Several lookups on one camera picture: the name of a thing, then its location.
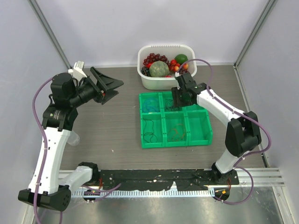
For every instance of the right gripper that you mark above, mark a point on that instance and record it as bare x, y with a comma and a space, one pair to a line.
177, 101

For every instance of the dark grape bunch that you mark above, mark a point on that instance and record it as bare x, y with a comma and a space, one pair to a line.
145, 71

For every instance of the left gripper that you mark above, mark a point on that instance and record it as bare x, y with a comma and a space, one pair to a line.
107, 83

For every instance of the green compartment tray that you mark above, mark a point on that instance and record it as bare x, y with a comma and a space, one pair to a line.
163, 125

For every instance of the green melon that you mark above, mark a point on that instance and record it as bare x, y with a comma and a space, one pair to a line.
159, 69

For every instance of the red grape bunch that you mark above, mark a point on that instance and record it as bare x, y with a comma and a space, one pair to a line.
152, 57

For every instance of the green lime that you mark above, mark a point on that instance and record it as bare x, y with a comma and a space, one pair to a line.
181, 58

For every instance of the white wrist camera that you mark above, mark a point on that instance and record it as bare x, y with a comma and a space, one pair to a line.
77, 71
176, 77

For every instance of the red cherries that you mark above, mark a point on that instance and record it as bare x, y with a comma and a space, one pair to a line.
174, 67

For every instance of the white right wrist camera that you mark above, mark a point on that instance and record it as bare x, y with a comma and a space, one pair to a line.
176, 77

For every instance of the clear plastic bottle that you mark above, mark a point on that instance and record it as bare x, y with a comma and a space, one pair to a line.
73, 139

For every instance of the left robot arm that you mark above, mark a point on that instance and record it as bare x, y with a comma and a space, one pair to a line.
69, 90

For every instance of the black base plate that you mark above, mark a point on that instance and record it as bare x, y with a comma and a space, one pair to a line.
161, 179

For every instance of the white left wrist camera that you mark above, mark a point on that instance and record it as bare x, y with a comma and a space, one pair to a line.
77, 71

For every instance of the white cable duct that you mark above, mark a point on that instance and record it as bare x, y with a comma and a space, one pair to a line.
143, 194

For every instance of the white plastic basin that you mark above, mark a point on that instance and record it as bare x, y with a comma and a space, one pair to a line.
170, 51

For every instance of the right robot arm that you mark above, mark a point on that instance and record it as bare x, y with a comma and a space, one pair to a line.
242, 130

